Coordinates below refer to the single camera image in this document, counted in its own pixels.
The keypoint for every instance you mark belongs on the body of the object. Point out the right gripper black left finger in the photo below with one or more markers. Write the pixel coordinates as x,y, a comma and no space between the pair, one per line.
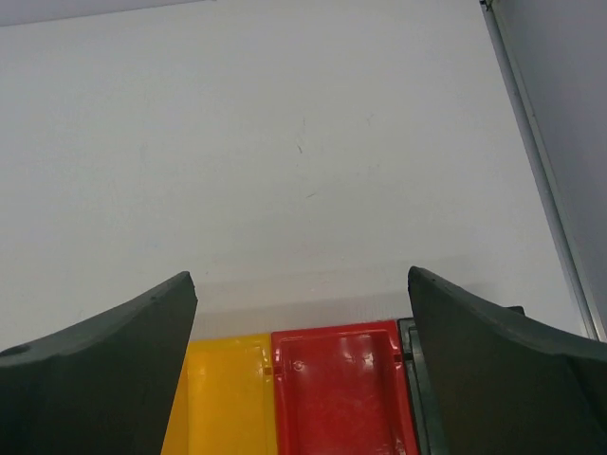
105,385

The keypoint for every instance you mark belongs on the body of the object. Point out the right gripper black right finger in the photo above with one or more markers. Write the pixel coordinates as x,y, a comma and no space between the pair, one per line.
567,376

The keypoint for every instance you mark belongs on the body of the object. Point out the black plastic bin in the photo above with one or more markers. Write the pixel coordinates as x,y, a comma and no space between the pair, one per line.
465,399

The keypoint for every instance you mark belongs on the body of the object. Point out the yellow plastic bin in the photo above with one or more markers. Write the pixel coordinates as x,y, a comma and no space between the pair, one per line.
224,401

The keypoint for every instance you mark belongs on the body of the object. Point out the red plastic bin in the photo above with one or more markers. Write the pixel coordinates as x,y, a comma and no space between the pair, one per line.
342,390

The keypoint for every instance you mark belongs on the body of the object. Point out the right aluminium frame post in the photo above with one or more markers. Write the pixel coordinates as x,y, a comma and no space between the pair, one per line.
552,55

